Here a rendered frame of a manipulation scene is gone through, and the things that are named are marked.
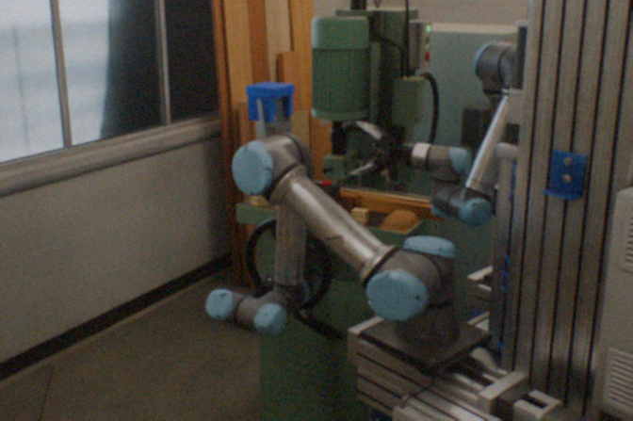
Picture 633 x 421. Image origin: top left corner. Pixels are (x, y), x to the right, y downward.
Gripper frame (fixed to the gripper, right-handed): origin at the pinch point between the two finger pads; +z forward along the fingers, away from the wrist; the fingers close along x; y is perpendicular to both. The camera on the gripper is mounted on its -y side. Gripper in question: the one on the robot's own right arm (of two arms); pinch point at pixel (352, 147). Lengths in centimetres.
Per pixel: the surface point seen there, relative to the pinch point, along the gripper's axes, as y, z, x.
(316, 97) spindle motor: -6.9, 17.4, -13.6
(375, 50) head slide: -22.1, 5.7, -30.7
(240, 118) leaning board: -115, 114, -1
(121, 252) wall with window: -69, 144, 68
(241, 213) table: -5.2, 39.4, 26.5
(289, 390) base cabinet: -17, 21, 86
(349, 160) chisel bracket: -18.6, 8.7, 5.3
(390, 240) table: -5.2, -13.2, 26.2
